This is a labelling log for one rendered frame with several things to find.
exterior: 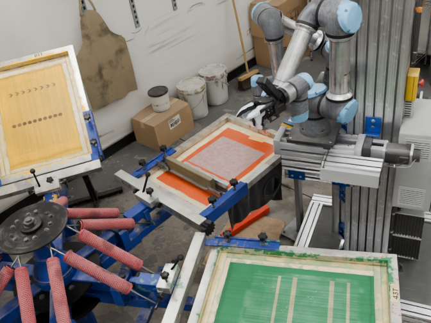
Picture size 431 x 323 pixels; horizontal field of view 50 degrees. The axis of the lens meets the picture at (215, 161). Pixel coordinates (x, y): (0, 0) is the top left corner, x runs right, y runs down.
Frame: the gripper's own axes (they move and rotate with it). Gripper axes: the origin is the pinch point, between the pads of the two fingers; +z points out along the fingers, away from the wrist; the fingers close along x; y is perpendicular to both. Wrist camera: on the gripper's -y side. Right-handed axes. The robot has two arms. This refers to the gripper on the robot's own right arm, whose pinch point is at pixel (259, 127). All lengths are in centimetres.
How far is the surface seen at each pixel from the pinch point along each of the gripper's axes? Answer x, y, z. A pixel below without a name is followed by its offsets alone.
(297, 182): 17, 13, 49
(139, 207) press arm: -94, 0, -6
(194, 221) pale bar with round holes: -85, 31, -6
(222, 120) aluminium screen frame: -6.5, -25.4, -0.7
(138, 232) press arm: -99, 1, 6
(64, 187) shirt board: -103, -65, 5
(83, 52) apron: 0, -194, -11
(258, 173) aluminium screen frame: -35.8, 28.9, -0.8
